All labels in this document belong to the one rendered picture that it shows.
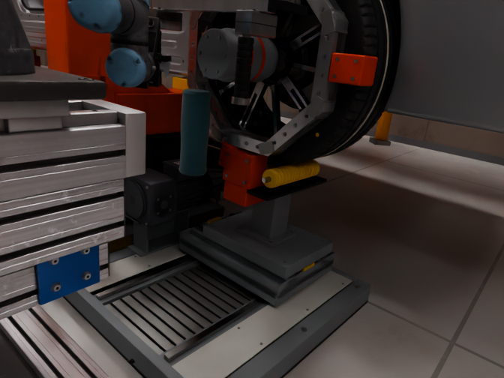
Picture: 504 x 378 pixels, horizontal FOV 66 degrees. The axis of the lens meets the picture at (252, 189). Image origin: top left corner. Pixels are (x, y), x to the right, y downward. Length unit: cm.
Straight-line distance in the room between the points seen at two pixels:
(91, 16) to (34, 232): 36
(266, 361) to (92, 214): 74
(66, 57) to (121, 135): 89
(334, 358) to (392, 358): 19
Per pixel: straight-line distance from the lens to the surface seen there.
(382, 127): 480
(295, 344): 123
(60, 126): 52
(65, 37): 142
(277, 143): 113
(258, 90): 131
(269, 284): 132
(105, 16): 72
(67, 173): 53
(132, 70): 84
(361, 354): 139
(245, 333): 124
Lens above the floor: 87
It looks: 19 degrees down
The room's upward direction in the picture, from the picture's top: 6 degrees clockwise
